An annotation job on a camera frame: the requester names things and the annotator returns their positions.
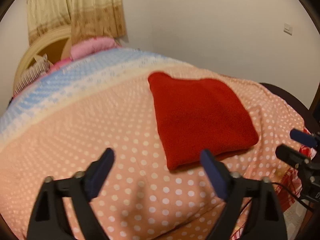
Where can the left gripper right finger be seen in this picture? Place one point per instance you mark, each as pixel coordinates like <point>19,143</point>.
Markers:
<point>265,218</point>

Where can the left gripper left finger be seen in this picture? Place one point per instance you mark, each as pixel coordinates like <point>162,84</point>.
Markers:
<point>48,219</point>

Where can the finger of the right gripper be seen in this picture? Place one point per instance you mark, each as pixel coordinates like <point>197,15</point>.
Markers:
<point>309,140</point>
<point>291,156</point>

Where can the red knitted sweater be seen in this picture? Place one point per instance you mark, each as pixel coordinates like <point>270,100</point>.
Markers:
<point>194,115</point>

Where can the dark wooden footboard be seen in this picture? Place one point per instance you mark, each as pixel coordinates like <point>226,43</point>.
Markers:
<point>297,105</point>

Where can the red patterned bed skirt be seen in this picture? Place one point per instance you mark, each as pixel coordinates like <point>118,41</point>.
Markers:
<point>293,212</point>

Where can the pink bed sheet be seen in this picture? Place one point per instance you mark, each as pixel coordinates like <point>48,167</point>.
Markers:
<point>59,64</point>

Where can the striped pillow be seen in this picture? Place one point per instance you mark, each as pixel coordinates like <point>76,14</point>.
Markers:
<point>32,73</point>

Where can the pink pillow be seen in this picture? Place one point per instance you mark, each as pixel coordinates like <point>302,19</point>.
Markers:
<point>92,46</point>

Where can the cream wooden headboard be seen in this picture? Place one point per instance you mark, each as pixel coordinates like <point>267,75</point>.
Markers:
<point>56,44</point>

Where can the right beige curtain panel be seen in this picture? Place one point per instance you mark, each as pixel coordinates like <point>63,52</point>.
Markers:
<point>96,18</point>

